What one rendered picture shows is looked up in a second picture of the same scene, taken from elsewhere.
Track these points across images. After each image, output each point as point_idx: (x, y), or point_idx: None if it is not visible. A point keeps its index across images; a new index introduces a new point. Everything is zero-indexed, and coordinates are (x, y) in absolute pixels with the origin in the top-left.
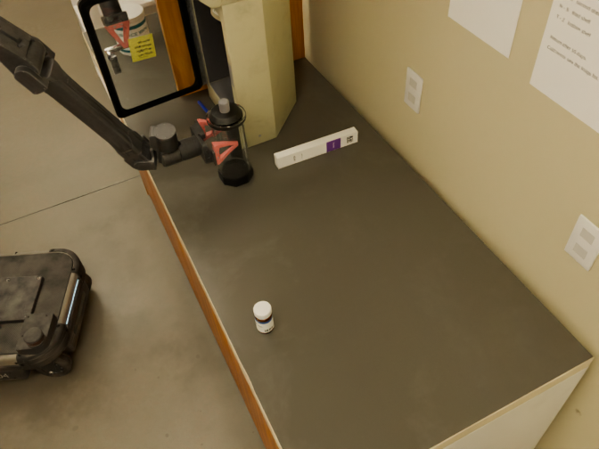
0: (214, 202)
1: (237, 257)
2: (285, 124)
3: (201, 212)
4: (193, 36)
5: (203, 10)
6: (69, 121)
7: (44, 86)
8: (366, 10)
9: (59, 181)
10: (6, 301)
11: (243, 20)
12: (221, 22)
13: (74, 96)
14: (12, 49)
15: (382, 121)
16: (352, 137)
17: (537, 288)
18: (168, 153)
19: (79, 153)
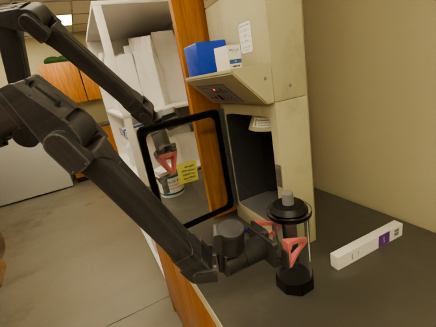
0: (284, 320)
1: None
2: (317, 228)
3: None
4: (227, 163)
5: (236, 139)
6: (121, 261)
7: (85, 160)
8: (380, 117)
9: (109, 306)
10: None
11: (292, 119)
12: (271, 122)
13: (126, 181)
14: (46, 105)
15: (412, 214)
16: (398, 230)
17: None
18: (232, 258)
19: (126, 283)
